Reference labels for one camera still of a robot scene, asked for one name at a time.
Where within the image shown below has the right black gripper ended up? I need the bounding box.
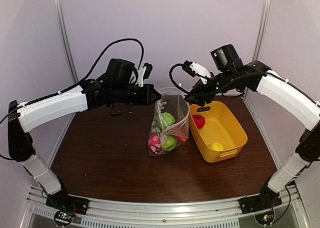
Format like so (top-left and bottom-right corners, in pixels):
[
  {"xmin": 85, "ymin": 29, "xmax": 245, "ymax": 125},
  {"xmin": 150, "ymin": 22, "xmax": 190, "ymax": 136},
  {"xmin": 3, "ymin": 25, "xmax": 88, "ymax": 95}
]
[{"xmin": 184, "ymin": 69, "xmax": 237, "ymax": 107}]

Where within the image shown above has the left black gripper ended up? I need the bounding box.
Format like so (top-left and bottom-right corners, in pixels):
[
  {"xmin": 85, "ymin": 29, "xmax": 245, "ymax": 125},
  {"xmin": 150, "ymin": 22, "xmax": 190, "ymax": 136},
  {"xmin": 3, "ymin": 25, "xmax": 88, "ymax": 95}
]
[{"xmin": 112, "ymin": 83, "xmax": 162, "ymax": 105}]

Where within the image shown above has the green toy apple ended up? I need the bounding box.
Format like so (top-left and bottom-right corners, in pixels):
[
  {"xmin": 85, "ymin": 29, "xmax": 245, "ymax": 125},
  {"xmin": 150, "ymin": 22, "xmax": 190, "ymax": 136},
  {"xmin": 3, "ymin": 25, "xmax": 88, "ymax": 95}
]
[{"xmin": 156, "ymin": 112, "xmax": 176, "ymax": 130}]

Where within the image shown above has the clear zip top bag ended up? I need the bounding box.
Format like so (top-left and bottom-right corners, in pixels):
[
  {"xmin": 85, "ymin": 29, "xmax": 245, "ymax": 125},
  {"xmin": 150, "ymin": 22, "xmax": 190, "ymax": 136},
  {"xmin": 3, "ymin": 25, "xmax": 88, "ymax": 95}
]
[{"xmin": 147, "ymin": 88, "xmax": 190, "ymax": 156}]

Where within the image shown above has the orange toy carrot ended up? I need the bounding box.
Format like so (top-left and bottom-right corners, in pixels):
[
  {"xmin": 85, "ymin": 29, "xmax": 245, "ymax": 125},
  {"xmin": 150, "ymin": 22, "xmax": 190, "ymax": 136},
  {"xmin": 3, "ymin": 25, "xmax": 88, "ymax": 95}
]
[{"xmin": 172, "ymin": 129, "xmax": 188, "ymax": 142}]

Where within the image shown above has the red toy pepper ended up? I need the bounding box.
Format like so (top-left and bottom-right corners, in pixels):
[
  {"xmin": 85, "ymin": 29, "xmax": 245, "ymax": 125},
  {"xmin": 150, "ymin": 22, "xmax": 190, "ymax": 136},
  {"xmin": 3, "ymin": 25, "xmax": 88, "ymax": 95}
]
[{"xmin": 148, "ymin": 134, "xmax": 161, "ymax": 151}]

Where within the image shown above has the yellow plastic basket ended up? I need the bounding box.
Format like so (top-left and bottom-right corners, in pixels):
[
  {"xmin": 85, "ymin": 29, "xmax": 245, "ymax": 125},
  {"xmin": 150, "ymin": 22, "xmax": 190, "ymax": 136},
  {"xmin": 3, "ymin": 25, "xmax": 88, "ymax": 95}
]
[{"xmin": 189, "ymin": 101, "xmax": 248, "ymax": 163}]

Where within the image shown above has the small red toy tomato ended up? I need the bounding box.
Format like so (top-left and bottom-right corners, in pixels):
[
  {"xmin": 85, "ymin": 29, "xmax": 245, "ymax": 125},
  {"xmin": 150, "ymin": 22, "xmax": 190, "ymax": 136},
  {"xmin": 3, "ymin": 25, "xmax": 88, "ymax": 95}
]
[{"xmin": 192, "ymin": 114, "xmax": 206, "ymax": 130}]

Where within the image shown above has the light green toy squash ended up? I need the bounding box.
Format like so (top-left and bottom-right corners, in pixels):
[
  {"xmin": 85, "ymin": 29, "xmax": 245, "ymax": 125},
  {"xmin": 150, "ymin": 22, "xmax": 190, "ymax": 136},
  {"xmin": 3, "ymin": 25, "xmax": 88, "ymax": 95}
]
[{"xmin": 162, "ymin": 136, "xmax": 178, "ymax": 152}]

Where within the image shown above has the yellow toy lemon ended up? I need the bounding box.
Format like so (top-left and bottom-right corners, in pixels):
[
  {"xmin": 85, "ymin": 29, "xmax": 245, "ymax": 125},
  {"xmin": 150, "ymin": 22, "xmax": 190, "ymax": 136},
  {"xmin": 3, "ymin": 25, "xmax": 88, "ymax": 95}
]
[{"xmin": 209, "ymin": 142, "xmax": 224, "ymax": 152}]

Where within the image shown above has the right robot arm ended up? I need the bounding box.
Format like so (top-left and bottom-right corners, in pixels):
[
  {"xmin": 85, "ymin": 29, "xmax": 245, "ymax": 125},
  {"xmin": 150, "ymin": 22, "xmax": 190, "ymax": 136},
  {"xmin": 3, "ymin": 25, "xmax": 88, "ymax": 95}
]
[{"xmin": 182, "ymin": 44, "xmax": 320, "ymax": 209}]

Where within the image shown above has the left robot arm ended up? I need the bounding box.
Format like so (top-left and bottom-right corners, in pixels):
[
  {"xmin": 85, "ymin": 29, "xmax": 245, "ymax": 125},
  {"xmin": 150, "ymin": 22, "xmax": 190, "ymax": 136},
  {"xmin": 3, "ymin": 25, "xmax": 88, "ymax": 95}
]
[{"xmin": 7, "ymin": 59, "xmax": 161, "ymax": 210}]

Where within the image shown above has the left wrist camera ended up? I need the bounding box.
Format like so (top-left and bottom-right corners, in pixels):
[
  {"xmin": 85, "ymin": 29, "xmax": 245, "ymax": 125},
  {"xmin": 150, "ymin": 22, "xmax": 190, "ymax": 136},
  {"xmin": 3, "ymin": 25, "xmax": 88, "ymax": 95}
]
[{"xmin": 136, "ymin": 63, "xmax": 153, "ymax": 87}]

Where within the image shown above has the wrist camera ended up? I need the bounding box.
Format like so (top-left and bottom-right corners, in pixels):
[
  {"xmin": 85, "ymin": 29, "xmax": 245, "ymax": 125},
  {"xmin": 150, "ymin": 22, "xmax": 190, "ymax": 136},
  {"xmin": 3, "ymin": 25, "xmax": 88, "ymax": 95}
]
[
  {"xmin": 136, "ymin": 63, "xmax": 153, "ymax": 87},
  {"xmin": 182, "ymin": 61, "xmax": 212, "ymax": 84}
]

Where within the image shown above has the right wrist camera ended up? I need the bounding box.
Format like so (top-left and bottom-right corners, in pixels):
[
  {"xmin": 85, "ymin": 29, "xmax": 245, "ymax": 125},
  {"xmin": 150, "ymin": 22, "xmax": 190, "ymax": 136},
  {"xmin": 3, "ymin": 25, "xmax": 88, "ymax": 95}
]
[{"xmin": 182, "ymin": 61, "xmax": 212, "ymax": 84}]

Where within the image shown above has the right black cable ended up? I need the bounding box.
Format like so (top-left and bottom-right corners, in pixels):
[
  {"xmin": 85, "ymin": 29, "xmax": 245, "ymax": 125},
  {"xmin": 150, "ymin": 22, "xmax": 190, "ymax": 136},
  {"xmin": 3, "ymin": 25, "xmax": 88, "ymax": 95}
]
[{"xmin": 168, "ymin": 63, "xmax": 201, "ymax": 96}]

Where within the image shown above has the black cable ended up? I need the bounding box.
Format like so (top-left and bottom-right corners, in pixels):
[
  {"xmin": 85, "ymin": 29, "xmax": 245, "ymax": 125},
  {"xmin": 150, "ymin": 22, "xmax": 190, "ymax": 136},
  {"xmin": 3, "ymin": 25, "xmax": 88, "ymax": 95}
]
[
  {"xmin": 0, "ymin": 38, "xmax": 146, "ymax": 161},
  {"xmin": 168, "ymin": 63, "xmax": 201, "ymax": 96}
]

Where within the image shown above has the left black cable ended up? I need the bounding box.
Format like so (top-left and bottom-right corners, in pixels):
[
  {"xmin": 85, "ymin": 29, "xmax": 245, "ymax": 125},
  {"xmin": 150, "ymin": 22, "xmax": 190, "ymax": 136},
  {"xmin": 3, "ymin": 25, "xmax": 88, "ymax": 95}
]
[{"xmin": 0, "ymin": 38, "xmax": 146, "ymax": 161}]

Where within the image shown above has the right metal frame post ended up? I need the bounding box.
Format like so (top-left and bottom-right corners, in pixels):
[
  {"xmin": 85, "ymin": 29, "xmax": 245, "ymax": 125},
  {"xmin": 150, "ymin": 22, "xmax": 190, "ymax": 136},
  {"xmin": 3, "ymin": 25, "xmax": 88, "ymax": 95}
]
[{"xmin": 252, "ymin": 0, "xmax": 272, "ymax": 60}]

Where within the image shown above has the metal frame post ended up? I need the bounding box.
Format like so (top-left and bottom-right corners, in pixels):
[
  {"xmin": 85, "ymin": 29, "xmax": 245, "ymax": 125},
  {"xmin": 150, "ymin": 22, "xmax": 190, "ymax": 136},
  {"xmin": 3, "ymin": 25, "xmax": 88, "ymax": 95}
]
[
  {"xmin": 53, "ymin": 0, "xmax": 79, "ymax": 83},
  {"xmin": 252, "ymin": 0, "xmax": 272, "ymax": 60}
]

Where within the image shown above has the front aluminium rail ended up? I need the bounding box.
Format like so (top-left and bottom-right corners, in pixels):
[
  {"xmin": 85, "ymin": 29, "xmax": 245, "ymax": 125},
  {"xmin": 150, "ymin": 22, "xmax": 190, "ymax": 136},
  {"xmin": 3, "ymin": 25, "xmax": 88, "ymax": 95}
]
[{"xmin": 17, "ymin": 185, "xmax": 311, "ymax": 227}]

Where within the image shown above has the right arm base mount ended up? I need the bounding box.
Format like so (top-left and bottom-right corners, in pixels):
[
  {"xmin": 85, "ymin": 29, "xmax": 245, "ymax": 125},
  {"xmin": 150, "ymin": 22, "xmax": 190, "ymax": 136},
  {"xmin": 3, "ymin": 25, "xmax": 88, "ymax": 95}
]
[{"xmin": 239, "ymin": 194, "xmax": 282, "ymax": 214}]

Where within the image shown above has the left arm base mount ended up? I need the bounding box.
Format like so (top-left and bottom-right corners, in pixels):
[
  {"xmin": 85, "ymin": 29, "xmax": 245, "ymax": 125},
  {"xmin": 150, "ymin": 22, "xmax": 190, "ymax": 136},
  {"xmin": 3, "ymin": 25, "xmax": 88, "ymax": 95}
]
[{"xmin": 45, "ymin": 195, "xmax": 89, "ymax": 215}]

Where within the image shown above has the left metal frame post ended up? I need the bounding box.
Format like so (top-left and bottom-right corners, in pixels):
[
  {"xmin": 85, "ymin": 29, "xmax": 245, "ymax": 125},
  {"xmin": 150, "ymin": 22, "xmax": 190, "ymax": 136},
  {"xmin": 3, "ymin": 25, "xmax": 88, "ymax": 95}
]
[{"xmin": 53, "ymin": 0, "xmax": 79, "ymax": 83}]

